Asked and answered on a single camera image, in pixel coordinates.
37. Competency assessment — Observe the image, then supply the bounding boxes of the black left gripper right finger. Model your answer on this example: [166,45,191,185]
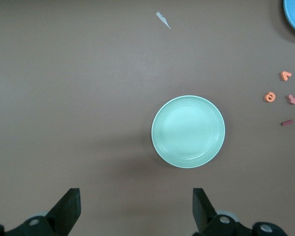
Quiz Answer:
[191,188,254,236]

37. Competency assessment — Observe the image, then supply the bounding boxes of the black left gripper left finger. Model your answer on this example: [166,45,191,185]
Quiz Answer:
[7,188,82,236]

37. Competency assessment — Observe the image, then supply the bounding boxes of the pale green plate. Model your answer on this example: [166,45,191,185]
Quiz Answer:
[151,95,226,169]

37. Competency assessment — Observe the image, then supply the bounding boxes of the brown table cover sheet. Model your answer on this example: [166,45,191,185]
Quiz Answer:
[0,0,295,236]

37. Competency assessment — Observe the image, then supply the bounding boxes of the orange letter v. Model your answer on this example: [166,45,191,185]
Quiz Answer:
[279,71,293,81]

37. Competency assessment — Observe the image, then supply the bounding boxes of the small grey paper scrap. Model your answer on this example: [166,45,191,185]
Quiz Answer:
[156,11,172,30]

